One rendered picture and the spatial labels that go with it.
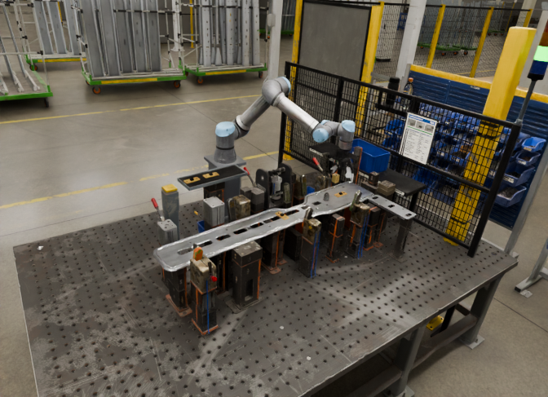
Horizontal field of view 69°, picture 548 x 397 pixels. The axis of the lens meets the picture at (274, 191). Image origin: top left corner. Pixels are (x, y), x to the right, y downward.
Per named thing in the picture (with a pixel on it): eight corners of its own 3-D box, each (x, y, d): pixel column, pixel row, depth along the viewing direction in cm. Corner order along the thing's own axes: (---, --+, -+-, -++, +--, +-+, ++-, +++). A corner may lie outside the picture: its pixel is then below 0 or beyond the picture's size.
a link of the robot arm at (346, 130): (343, 118, 224) (357, 121, 221) (341, 136, 229) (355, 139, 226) (338, 121, 218) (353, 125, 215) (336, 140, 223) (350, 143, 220)
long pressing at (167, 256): (170, 277, 168) (170, 275, 167) (149, 251, 183) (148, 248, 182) (377, 196, 247) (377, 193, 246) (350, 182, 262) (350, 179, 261)
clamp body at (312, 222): (307, 281, 215) (314, 227, 199) (293, 269, 223) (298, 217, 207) (320, 275, 220) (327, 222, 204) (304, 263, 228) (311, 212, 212)
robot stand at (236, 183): (204, 209, 275) (203, 156, 257) (230, 202, 286) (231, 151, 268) (218, 222, 261) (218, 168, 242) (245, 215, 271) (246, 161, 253)
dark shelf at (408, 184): (406, 197, 244) (407, 193, 243) (307, 150, 305) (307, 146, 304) (426, 189, 257) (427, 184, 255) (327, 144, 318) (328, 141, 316)
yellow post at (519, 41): (431, 331, 281) (535, 29, 188) (410, 315, 293) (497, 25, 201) (444, 320, 292) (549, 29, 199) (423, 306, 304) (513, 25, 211)
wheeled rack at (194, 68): (196, 86, 882) (194, -3, 800) (178, 76, 952) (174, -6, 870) (267, 79, 987) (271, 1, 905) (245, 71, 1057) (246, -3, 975)
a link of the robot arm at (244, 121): (219, 130, 256) (272, 74, 222) (232, 125, 267) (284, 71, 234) (231, 145, 256) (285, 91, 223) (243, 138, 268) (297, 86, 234)
